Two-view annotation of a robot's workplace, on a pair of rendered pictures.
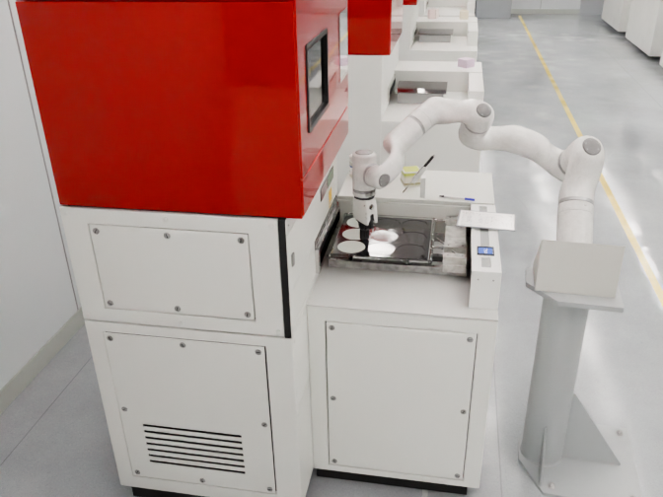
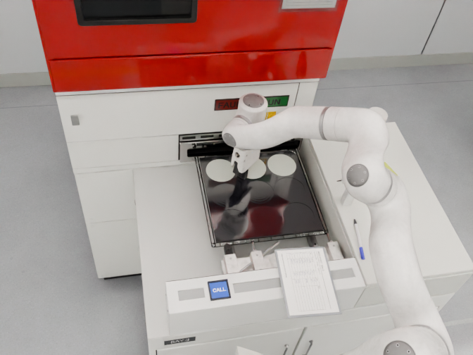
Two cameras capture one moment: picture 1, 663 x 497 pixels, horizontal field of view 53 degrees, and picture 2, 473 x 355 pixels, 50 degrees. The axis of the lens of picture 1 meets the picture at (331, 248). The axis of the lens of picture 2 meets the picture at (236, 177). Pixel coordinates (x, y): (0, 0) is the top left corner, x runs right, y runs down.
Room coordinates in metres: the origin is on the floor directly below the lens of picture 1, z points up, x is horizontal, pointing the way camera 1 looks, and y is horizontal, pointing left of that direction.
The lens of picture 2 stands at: (1.66, -1.09, 2.21)
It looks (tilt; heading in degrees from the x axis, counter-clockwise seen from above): 50 degrees down; 62
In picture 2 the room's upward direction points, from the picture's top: 8 degrees clockwise
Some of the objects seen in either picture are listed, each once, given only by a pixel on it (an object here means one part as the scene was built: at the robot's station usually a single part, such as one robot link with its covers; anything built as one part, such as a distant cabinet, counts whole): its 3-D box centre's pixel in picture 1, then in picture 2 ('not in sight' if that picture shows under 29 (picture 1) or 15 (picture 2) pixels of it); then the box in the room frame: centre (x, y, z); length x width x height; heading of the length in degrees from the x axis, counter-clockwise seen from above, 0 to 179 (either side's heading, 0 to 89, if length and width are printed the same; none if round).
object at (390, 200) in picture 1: (416, 199); (376, 205); (2.60, -0.37, 0.89); 0.62 x 0.35 x 0.14; 79
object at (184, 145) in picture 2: (329, 235); (241, 147); (2.26, 0.01, 0.89); 0.44 x 0.02 x 0.10; 169
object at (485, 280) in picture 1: (482, 251); (263, 296); (2.10, -0.54, 0.89); 0.55 x 0.09 x 0.14; 169
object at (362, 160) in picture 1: (364, 170); (250, 117); (2.21, -0.12, 1.17); 0.09 x 0.08 x 0.13; 34
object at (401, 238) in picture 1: (384, 236); (258, 192); (2.24, -0.20, 0.90); 0.34 x 0.34 x 0.01; 79
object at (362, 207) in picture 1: (364, 207); (246, 150); (2.21, -0.12, 1.03); 0.10 x 0.07 x 0.11; 30
